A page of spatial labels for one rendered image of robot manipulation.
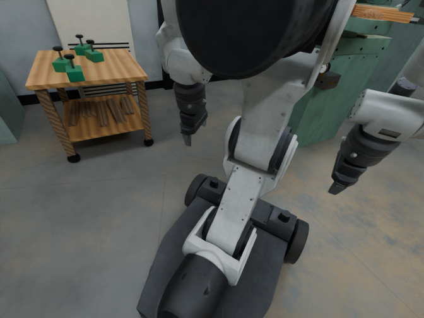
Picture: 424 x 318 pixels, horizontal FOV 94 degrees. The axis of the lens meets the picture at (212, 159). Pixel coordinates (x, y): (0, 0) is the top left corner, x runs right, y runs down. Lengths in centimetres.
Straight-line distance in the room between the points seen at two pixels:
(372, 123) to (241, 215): 42
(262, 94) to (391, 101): 22
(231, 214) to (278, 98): 40
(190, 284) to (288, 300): 54
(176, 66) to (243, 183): 39
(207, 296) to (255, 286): 26
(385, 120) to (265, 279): 63
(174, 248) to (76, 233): 54
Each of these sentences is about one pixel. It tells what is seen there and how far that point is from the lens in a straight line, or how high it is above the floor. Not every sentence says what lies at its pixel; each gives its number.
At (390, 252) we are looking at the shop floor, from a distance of 145.
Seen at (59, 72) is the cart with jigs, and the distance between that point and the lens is 145.
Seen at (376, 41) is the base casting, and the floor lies 78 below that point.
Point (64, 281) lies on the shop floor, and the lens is 112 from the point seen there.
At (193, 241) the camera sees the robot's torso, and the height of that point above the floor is 34.
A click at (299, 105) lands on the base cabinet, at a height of 37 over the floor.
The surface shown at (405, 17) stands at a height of 92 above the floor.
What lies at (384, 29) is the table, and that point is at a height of 86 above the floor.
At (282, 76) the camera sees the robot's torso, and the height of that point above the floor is 83.
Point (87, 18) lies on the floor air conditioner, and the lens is 200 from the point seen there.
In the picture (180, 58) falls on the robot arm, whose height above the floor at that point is 81.
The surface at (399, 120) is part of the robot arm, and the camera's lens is 48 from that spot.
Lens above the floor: 95
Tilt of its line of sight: 41 degrees down
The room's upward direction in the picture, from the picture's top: 6 degrees clockwise
